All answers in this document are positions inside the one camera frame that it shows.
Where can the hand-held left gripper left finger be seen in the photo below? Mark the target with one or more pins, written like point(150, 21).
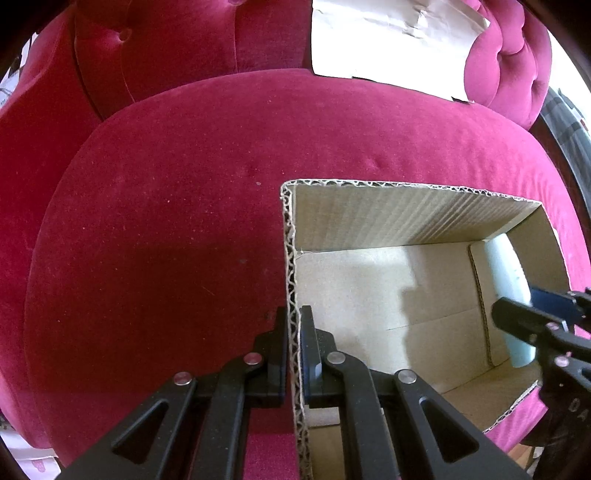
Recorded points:
point(280, 364)

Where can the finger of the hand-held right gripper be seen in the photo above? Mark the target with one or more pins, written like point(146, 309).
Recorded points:
point(519, 318)
point(551, 302)

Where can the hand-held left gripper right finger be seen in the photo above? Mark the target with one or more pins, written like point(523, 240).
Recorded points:
point(308, 364)

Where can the light blue plastic bottle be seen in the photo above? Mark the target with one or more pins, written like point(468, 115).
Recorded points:
point(507, 267)

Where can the cardboard box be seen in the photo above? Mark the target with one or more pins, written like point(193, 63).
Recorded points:
point(369, 286)

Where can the dark plaid cloth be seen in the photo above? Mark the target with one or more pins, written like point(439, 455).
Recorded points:
point(568, 124)

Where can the red velvet sofa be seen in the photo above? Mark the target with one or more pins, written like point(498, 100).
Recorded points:
point(184, 207)

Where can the white pink-printed paper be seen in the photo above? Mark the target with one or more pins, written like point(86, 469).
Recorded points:
point(32, 461)

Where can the white cardboard sheet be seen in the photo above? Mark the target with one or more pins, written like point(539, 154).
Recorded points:
point(392, 41)

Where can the white papers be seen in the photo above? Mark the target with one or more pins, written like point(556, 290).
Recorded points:
point(11, 78)

